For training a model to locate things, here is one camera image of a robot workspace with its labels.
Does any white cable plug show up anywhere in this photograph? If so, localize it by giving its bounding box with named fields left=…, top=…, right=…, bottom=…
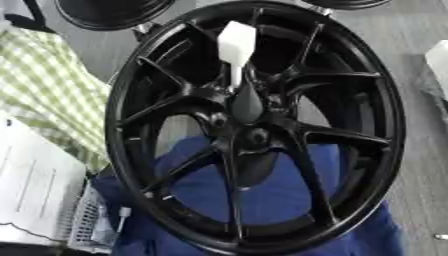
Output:
left=113, top=206, right=133, bottom=234

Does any black spoked wheel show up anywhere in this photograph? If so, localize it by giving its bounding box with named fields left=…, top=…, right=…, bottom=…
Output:
left=103, top=0, right=408, bottom=256

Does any white perforated basket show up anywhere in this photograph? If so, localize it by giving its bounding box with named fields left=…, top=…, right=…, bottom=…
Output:
left=66, top=181, right=119, bottom=255

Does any white object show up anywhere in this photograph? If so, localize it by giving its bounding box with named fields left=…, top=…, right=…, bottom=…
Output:
left=423, top=39, right=448, bottom=90

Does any black chair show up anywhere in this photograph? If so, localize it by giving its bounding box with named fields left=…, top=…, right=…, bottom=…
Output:
left=1, top=0, right=58, bottom=34

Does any white pin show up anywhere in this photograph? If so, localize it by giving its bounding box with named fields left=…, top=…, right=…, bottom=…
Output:
left=215, top=20, right=259, bottom=91

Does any white box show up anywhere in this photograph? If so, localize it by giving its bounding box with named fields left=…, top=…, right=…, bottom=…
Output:
left=0, top=109, right=90, bottom=247

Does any black round wheel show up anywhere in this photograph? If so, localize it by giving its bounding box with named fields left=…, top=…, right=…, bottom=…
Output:
left=302, top=0, right=394, bottom=11
left=54, top=0, right=177, bottom=32

